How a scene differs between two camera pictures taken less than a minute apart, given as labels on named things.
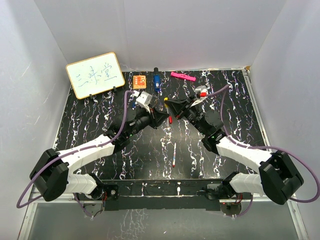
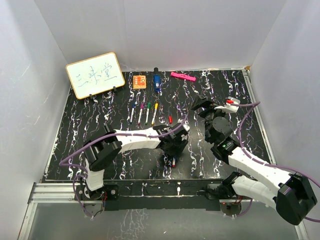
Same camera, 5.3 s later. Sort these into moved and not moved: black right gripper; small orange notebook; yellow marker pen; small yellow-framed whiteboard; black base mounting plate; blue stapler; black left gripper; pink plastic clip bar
Moved: black left gripper; black right gripper; yellow marker pen
Not moved: black base mounting plate; blue stapler; small yellow-framed whiteboard; pink plastic clip bar; small orange notebook
